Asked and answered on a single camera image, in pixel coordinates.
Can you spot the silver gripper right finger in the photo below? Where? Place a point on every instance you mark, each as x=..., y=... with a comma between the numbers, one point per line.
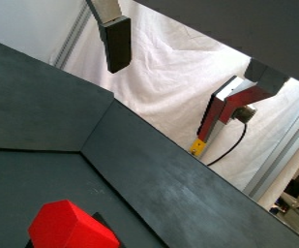
x=230, y=102

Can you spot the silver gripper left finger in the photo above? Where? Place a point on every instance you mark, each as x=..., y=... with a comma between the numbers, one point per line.
x=116, y=32

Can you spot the aluminium frame profile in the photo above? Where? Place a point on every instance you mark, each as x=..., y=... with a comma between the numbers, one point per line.
x=275, y=163

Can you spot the white backdrop cloth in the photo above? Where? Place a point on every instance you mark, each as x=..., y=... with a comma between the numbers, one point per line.
x=178, y=67

